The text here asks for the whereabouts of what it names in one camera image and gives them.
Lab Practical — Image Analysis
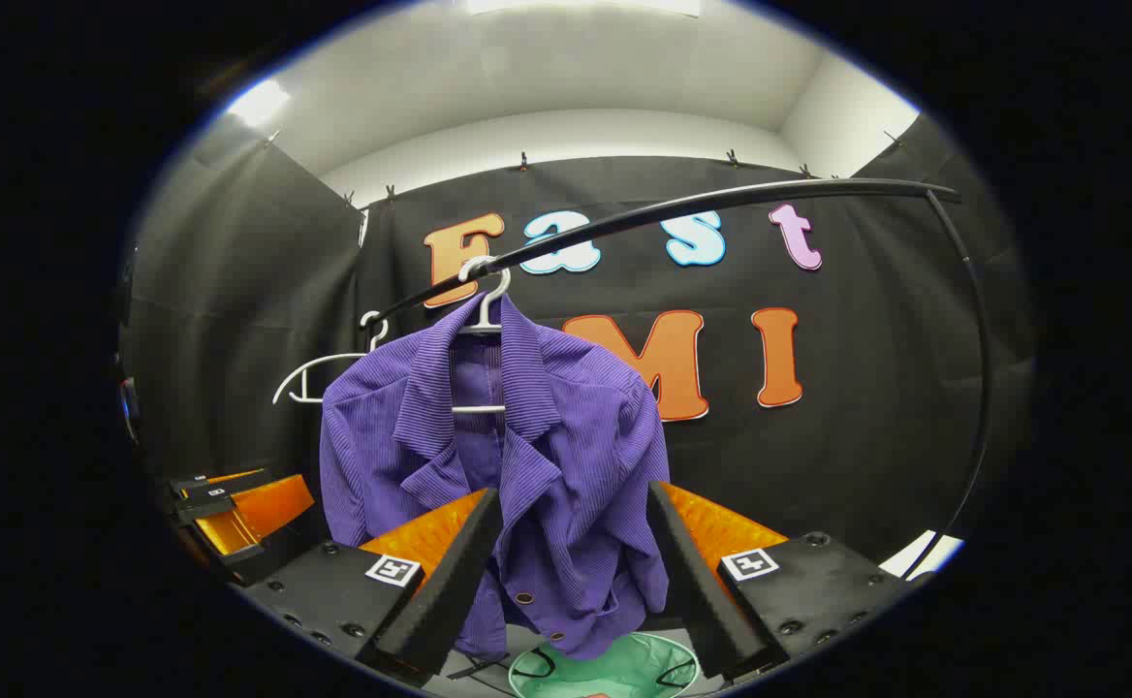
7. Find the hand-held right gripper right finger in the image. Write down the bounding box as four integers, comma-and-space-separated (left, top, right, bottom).
647, 481, 918, 685

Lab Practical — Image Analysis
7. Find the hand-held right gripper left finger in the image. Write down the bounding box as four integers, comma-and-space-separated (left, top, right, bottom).
235, 488, 506, 689

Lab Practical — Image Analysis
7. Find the green laundry hamper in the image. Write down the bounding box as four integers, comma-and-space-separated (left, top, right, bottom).
508, 630, 701, 698

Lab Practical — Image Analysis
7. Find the purple corduroy jacket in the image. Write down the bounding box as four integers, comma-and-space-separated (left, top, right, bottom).
319, 291, 674, 662

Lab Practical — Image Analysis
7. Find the white plastic hanger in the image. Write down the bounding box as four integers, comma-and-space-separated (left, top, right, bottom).
450, 256, 514, 417
271, 310, 391, 406

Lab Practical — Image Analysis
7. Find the black clothes rail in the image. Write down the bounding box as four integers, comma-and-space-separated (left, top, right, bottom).
369, 177, 994, 583

